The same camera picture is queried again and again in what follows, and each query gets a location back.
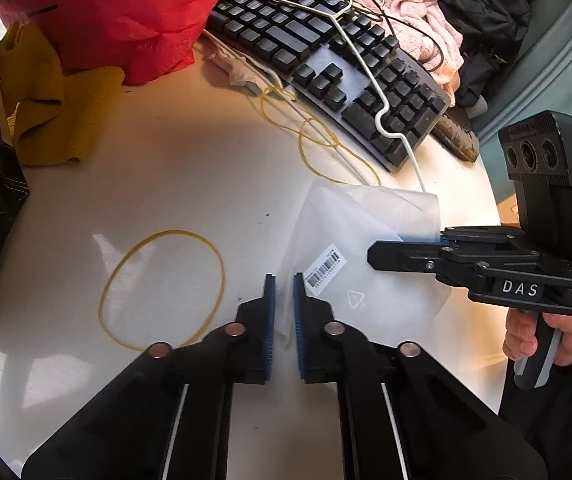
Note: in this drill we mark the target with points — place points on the white crumpled tissue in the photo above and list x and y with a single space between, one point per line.
238 67

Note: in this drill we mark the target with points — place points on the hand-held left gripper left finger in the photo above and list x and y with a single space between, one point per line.
269 330

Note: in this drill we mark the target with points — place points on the yellow cloth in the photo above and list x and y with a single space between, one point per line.
41 110

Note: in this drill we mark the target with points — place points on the looped yellow rubber band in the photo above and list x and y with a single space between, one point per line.
302 150

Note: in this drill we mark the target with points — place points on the round yellow rubber band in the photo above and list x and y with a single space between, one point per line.
103 305

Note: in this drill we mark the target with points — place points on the red fabric bag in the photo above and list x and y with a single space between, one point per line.
131 20

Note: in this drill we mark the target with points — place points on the person's right forearm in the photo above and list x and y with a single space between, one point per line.
566 400

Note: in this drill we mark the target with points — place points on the pink fleece cloth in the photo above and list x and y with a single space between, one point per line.
416 15

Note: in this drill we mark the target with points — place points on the black keyboard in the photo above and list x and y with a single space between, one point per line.
286 30

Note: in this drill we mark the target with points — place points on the black jacket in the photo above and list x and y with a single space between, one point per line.
486 15

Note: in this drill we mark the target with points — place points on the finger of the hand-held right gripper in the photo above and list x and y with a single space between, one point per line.
481 236
401 256

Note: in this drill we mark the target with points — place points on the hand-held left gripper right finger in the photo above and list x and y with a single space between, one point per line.
300 330

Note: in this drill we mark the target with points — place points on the clear bag with barcode label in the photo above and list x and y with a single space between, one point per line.
366 230

